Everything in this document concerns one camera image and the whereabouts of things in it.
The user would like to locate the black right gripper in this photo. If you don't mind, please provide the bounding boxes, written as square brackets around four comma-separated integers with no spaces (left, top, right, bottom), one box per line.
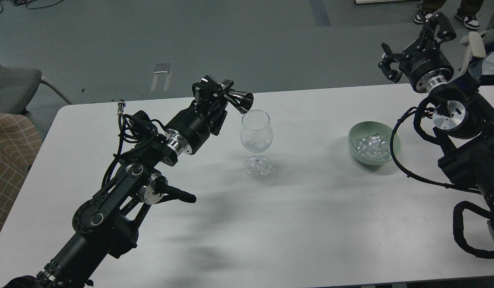
[378,11,457,93]

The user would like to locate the white black sneaker right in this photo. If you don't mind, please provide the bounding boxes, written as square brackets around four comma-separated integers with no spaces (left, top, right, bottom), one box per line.
[455,14,480,30]

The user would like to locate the clear wine glass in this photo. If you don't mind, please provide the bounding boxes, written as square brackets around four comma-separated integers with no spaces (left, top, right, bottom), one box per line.
[240,110,274,178]

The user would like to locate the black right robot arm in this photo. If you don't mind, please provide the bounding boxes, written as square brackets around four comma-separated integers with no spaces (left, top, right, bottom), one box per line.
[378,12,494,259]

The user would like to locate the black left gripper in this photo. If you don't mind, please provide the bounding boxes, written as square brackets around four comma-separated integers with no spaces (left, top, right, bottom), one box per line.
[165,75,234,155]

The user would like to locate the beige checkered cushion chair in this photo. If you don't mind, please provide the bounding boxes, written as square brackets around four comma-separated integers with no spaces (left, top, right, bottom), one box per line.
[0,113,42,232]

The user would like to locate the steel cocktail jigger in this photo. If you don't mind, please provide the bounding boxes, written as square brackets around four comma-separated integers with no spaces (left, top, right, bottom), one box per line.
[223,90,254,114]

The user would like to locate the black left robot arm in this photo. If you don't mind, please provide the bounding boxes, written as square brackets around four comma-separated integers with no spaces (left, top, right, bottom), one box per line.
[6,75,254,288]

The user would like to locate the black floor cables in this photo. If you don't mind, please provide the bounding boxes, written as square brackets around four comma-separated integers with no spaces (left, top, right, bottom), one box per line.
[0,0,63,17]

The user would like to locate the grey office chair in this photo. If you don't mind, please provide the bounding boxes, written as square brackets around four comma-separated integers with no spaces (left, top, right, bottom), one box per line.
[0,64,73,114]

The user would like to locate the white chair with clothes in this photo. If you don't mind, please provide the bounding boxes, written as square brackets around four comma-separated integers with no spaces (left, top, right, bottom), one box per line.
[459,21,494,86]

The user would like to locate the clear ice cubes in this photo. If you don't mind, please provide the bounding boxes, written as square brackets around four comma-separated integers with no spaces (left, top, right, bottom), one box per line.
[352,134,392,162]

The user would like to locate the green bowl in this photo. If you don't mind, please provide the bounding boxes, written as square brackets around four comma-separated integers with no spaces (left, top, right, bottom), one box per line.
[347,121,402,166]

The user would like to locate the silver floor socket plate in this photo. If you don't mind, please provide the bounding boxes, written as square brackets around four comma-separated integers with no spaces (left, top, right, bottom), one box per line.
[153,63,170,74]

